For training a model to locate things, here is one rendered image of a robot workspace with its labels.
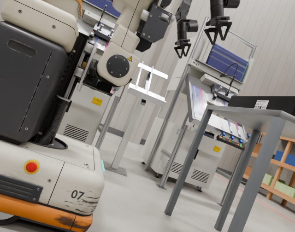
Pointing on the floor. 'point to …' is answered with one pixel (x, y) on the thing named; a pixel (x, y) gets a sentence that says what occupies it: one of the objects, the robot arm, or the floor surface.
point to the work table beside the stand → (260, 159)
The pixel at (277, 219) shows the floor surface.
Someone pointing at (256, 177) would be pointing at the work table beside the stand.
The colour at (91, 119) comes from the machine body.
